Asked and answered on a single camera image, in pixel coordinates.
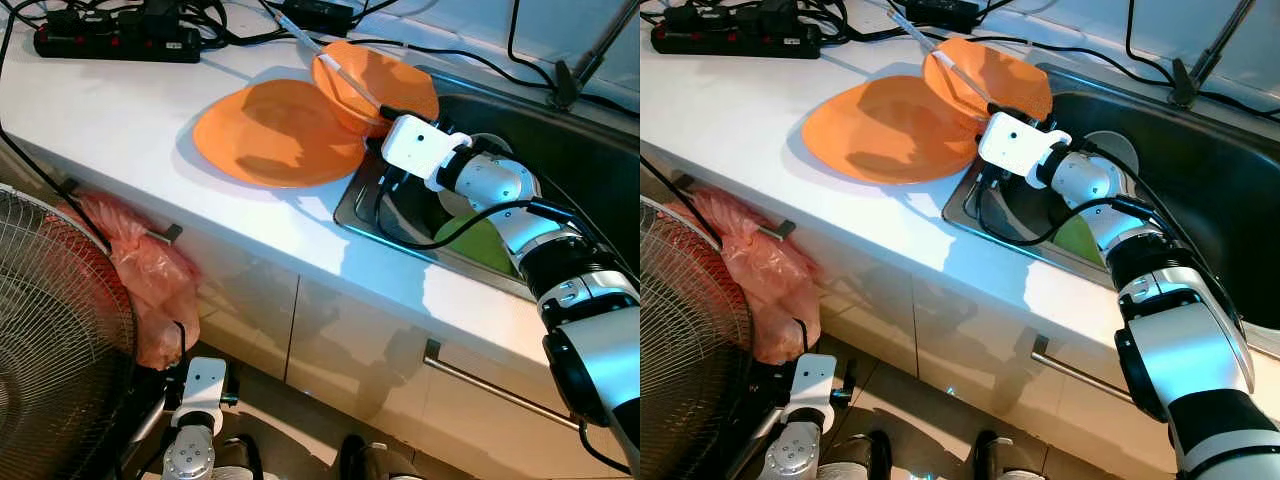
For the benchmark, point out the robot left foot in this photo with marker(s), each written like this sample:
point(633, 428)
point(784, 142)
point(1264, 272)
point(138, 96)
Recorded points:
point(240, 462)
point(855, 462)

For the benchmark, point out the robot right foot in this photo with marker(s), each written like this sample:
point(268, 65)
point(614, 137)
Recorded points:
point(1012, 462)
point(380, 462)

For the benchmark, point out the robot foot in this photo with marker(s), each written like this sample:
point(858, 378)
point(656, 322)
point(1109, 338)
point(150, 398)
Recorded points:
point(855, 462)
point(1012, 462)
point(380, 462)
point(240, 462)

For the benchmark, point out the green sponge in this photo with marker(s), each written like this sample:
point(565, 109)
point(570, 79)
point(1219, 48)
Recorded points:
point(1085, 240)
point(480, 248)

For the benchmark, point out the stainless steel sink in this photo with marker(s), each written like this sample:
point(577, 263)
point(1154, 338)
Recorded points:
point(1220, 170)
point(600, 170)

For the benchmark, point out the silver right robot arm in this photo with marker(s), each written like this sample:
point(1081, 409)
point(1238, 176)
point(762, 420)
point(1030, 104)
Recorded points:
point(580, 300)
point(1190, 340)

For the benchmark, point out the black power adapter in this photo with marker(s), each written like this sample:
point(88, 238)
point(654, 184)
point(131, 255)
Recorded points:
point(942, 14)
point(318, 15)

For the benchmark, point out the black power strip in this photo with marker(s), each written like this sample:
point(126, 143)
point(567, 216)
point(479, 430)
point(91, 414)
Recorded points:
point(110, 42)
point(735, 38)

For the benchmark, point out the red plastic bag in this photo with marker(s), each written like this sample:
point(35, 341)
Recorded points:
point(150, 290)
point(765, 285)

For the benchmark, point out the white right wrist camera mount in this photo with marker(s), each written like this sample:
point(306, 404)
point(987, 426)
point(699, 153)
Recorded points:
point(420, 148)
point(1020, 145)

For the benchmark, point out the black faucet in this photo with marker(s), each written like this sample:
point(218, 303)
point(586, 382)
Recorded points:
point(1205, 58)
point(580, 60)

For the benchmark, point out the orange plastic bowl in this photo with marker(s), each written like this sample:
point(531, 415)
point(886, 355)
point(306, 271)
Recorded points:
point(385, 80)
point(1000, 75)

